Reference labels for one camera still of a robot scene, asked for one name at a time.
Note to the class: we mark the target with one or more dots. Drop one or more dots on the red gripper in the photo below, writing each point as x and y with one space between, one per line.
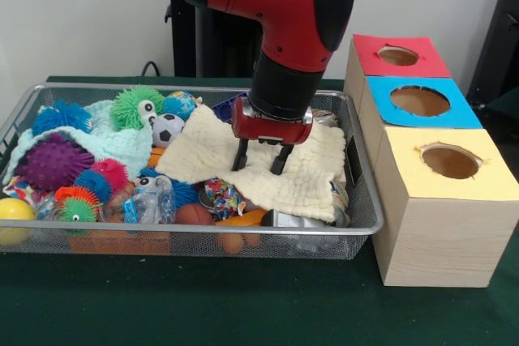
267 131

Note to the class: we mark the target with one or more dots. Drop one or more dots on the cream knitted cloth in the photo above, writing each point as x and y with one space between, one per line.
202 139

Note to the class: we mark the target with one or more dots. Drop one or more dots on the shallow mesh bin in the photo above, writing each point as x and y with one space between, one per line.
194 227

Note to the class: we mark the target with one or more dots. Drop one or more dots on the wooden box with three holes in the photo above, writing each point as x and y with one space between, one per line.
446 240

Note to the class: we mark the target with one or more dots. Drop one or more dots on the blue building block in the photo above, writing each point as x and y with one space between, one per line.
223 111

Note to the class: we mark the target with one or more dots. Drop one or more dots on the small brown basketball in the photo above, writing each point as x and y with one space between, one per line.
192 214

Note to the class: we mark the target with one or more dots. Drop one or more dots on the globe print ball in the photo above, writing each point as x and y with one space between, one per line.
178 105

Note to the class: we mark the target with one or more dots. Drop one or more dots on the small soccer ball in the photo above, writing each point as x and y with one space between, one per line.
166 129

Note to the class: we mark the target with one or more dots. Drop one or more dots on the mint knitted cloth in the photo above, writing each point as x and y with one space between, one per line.
121 143

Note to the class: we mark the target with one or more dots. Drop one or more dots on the green puffer ball with eyes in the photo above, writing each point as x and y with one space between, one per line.
125 109

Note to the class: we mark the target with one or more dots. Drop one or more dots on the blue puffer ball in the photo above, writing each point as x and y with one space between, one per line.
61 117

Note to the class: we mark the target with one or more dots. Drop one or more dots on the purple spiky ball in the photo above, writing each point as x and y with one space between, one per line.
52 163

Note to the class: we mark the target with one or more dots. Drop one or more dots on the yellow smooth ball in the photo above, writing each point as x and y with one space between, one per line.
14 212

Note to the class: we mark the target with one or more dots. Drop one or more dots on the black chair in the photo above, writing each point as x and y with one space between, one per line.
503 38

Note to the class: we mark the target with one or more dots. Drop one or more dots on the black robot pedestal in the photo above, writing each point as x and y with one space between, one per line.
219 46

